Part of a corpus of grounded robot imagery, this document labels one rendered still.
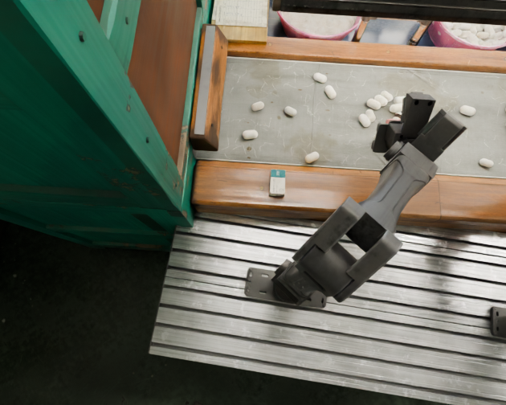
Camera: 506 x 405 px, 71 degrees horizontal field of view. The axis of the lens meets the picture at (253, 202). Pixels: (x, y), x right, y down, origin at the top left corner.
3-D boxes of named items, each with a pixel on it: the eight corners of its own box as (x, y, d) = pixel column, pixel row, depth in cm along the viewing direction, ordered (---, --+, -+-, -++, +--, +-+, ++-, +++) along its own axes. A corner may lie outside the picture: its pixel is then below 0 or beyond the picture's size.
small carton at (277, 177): (283, 196, 83) (284, 194, 81) (269, 195, 83) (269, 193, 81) (284, 172, 85) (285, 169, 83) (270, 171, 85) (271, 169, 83)
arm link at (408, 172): (407, 132, 62) (328, 219, 43) (449, 165, 61) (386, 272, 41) (366, 175, 71) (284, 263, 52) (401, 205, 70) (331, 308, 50)
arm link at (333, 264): (294, 259, 80) (331, 227, 49) (316, 280, 79) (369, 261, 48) (275, 280, 79) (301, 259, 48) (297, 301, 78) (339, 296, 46)
